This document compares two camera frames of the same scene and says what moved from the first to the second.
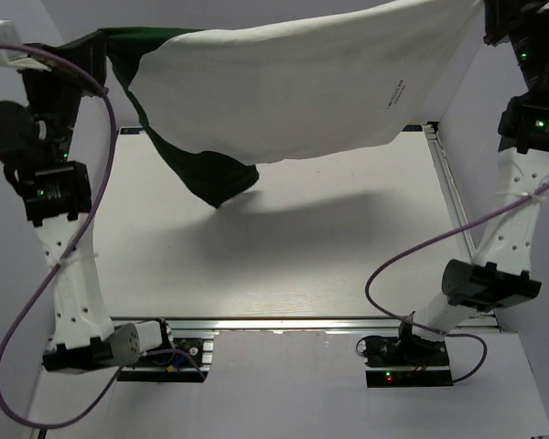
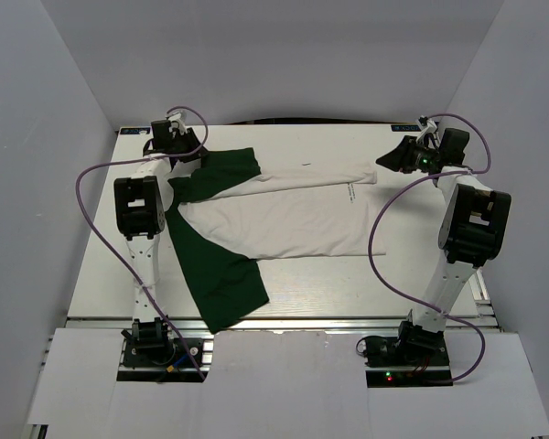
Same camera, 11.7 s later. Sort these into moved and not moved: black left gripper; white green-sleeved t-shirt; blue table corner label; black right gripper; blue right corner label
Moved: black right gripper; black left gripper; white green-sleeved t-shirt
Not moved: blue right corner label; blue table corner label
